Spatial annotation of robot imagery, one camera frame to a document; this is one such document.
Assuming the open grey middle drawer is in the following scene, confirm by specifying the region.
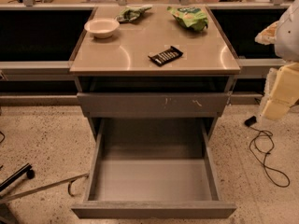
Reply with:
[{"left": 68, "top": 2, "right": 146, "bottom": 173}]
[{"left": 72, "top": 119, "right": 236, "bottom": 219}]

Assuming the white bowl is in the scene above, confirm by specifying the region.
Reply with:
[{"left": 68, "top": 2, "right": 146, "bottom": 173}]
[{"left": 84, "top": 18, "right": 120, "bottom": 38}]

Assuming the grey metal rod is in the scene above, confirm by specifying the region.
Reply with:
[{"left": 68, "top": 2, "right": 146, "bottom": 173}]
[{"left": 0, "top": 173, "right": 89, "bottom": 204}]

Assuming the crumpled green snack bag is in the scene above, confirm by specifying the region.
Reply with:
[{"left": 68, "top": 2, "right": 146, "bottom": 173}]
[{"left": 115, "top": 6, "right": 152, "bottom": 23}]

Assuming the closed grey top drawer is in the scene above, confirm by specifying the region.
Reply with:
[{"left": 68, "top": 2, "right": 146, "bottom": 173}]
[{"left": 77, "top": 92, "right": 228, "bottom": 119}]

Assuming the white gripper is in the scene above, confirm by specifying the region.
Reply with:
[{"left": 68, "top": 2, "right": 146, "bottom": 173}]
[{"left": 261, "top": 63, "right": 299, "bottom": 120}]

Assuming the bright green chip bag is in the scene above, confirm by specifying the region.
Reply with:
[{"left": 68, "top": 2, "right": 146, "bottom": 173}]
[{"left": 167, "top": 7, "right": 208, "bottom": 32}]

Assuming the black cable with adapter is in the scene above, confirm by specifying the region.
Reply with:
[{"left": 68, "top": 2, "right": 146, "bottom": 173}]
[{"left": 244, "top": 115, "right": 292, "bottom": 189}]

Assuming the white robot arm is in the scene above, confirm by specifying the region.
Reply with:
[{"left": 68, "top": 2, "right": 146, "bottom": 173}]
[{"left": 254, "top": 0, "right": 299, "bottom": 120}]

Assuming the black rxbar chocolate bar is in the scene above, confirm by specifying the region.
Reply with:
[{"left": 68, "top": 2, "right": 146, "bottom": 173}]
[{"left": 149, "top": 46, "right": 183, "bottom": 66}]

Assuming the grey drawer cabinet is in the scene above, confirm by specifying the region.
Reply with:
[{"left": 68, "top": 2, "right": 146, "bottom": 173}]
[{"left": 70, "top": 5, "right": 240, "bottom": 133}]

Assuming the black caster leg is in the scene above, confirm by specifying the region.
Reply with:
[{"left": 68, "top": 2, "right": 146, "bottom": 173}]
[{"left": 0, "top": 163, "right": 35, "bottom": 192}]

